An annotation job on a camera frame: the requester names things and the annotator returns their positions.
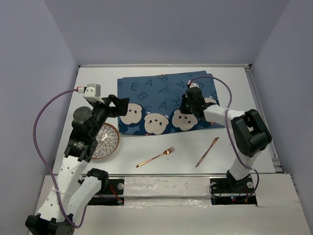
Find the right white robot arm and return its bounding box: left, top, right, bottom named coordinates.
left=179, top=86, right=272, bottom=193

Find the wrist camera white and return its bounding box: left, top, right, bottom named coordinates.
left=83, top=84, right=104, bottom=103
left=187, top=80, right=199, bottom=88

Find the floral patterned plate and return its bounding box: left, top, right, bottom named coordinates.
left=91, top=123, right=120, bottom=160

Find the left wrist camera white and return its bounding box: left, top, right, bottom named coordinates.
left=83, top=84, right=104, bottom=103

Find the copper fork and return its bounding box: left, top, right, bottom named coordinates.
left=136, top=146, right=176, bottom=168

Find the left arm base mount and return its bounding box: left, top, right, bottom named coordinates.
left=88, top=178, right=125, bottom=206

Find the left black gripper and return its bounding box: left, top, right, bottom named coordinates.
left=89, top=94, right=130, bottom=138

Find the blue cartoon placemat cloth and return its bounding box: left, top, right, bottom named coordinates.
left=117, top=71, right=221, bottom=136

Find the copper knife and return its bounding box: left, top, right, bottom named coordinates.
left=195, top=137, right=219, bottom=167

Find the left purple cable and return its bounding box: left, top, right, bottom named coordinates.
left=33, top=87, right=123, bottom=229

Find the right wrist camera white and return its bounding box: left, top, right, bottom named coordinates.
left=187, top=80, right=199, bottom=88

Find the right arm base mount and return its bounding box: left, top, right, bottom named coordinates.
left=209, top=177, right=257, bottom=206

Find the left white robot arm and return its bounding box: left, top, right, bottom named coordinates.
left=25, top=94, right=130, bottom=235

